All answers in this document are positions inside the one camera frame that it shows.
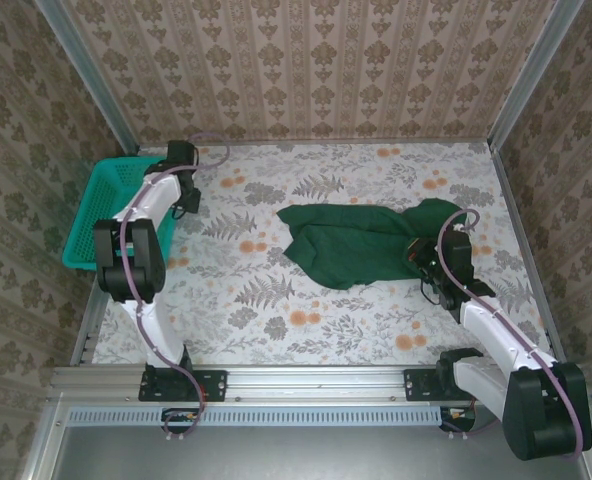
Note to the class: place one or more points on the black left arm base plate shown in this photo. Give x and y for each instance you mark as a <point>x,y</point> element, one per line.
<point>216,385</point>

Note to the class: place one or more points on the grey metal panel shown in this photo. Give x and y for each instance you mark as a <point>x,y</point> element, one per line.
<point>301,455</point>

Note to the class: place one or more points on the teal plastic basket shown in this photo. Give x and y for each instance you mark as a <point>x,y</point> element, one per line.
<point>101,210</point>

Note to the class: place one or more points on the short aluminium table side rail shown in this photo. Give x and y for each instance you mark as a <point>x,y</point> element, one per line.
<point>88,330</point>

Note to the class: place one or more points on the long aluminium mounting rail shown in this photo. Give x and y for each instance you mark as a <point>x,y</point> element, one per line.
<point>316,382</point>

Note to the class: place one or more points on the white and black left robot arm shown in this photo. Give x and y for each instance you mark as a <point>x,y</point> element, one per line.
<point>158,200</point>

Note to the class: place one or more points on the aluminium frame post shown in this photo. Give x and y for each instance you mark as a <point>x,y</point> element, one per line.
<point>532,75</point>
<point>90,75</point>

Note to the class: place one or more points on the floral patterned table cover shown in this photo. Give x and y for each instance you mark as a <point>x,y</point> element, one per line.
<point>326,325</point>

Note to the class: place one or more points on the dark green t-shirt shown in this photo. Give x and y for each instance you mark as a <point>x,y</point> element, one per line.
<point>346,240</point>

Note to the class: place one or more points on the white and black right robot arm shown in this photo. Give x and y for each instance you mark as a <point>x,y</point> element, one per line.
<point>491,330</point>

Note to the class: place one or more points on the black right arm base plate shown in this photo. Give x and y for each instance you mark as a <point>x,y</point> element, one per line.
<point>416,385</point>

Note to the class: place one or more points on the long aluminium table side rail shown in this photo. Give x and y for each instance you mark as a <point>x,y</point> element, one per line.
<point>526,240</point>

